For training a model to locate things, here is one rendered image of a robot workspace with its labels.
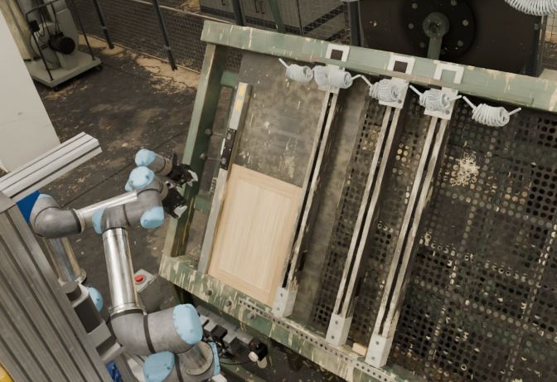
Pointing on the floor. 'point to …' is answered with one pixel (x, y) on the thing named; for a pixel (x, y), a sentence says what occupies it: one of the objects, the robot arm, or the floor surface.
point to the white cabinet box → (20, 109)
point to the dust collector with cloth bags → (52, 41)
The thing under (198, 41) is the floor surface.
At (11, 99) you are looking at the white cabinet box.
